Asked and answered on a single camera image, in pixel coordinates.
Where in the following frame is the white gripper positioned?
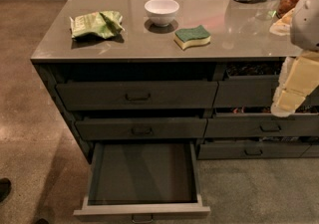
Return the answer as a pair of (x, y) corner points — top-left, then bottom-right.
(270, 50), (319, 117)

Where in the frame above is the grey drawer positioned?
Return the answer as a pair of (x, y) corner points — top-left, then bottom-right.
(213, 63), (319, 109)
(74, 142), (210, 224)
(56, 81), (217, 111)
(205, 108), (319, 137)
(197, 138), (318, 160)
(75, 116), (206, 141)

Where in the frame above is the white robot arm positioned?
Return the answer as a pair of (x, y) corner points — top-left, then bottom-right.
(270, 0), (319, 117)

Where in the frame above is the green yellow sponge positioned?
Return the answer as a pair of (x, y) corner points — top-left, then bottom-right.
(174, 25), (211, 50)

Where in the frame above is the white ceramic bowl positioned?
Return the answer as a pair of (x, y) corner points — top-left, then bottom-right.
(145, 0), (179, 27)

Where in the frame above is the grey kitchen island cabinet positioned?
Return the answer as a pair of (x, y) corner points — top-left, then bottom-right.
(31, 0), (318, 157)

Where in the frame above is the green chip bag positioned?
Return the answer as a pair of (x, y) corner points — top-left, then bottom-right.
(70, 11), (124, 39)

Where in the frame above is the black shoe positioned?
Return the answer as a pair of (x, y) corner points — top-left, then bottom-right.
(0, 178), (11, 202)

